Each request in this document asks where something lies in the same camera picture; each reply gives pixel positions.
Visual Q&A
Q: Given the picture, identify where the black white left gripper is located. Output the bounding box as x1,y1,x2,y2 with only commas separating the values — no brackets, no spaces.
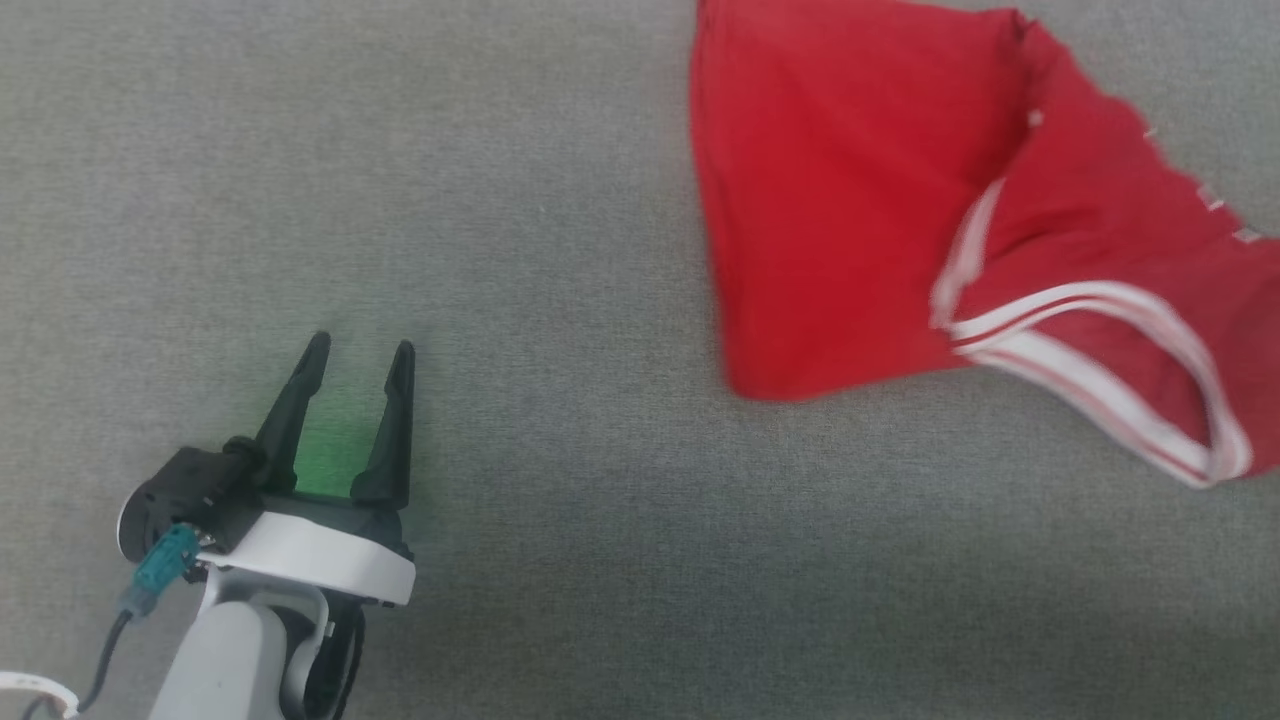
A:
200,331,417,607

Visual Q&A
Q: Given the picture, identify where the red garment with white trim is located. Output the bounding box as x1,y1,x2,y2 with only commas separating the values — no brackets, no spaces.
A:
688,0,1280,491

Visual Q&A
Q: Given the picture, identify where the grey fabric sofa seat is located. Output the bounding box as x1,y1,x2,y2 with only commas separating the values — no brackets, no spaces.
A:
0,0,1280,720

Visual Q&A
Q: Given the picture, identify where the black cable with teal plug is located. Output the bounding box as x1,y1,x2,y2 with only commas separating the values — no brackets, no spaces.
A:
78,524,203,713

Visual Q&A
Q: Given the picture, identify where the white strap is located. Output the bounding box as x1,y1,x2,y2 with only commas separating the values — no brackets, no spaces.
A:
0,671,80,720

